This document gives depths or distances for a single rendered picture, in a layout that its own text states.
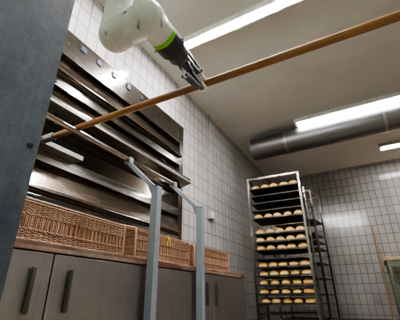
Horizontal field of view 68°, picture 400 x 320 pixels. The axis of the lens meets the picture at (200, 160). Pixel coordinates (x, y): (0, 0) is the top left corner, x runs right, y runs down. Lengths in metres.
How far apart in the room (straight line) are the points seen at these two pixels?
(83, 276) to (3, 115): 0.91
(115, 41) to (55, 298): 0.87
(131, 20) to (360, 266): 5.38
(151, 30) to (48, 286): 0.90
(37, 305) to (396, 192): 5.61
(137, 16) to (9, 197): 0.67
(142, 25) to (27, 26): 0.46
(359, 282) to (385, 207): 1.33
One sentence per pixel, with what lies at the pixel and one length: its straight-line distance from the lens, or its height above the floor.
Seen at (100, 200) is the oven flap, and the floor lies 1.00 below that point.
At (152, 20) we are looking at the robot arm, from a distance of 0.96.
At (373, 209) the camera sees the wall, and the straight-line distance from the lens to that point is 5.98.
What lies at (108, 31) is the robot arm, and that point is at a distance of 1.03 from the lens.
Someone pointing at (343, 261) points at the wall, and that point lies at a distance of 5.86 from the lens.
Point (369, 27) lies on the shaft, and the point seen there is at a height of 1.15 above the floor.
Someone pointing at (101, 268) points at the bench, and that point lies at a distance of 1.35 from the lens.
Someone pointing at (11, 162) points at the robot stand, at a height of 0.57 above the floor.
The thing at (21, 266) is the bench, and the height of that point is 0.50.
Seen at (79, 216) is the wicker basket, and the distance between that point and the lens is 1.35.
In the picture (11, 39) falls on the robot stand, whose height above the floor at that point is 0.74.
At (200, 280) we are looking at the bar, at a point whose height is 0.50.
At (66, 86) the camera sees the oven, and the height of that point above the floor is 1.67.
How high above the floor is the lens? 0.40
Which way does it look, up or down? 25 degrees up
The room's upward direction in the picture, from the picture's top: straight up
